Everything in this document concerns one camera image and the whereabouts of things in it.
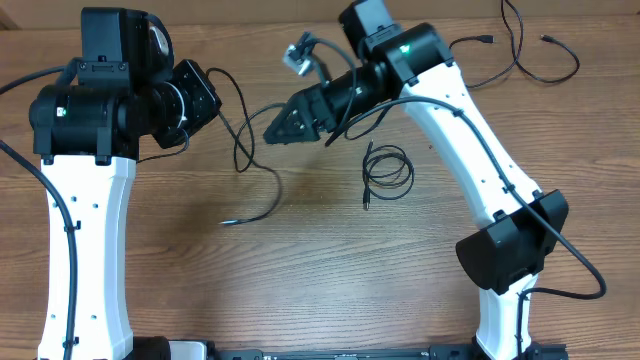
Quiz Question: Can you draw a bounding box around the black USB cable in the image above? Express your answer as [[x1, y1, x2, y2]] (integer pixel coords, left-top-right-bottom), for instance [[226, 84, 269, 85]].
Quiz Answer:
[[361, 139, 416, 211]]

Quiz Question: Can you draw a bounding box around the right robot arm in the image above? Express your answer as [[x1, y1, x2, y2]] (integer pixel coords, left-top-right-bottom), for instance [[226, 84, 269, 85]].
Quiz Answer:
[[264, 1, 568, 359]]

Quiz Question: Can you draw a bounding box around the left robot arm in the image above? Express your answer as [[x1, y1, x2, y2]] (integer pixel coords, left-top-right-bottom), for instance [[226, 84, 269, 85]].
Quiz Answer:
[[29, 7, 221, 359]]

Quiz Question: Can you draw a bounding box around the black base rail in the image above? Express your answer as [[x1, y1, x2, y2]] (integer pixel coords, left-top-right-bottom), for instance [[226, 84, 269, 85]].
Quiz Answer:
[[134, 337, 571, 360]]

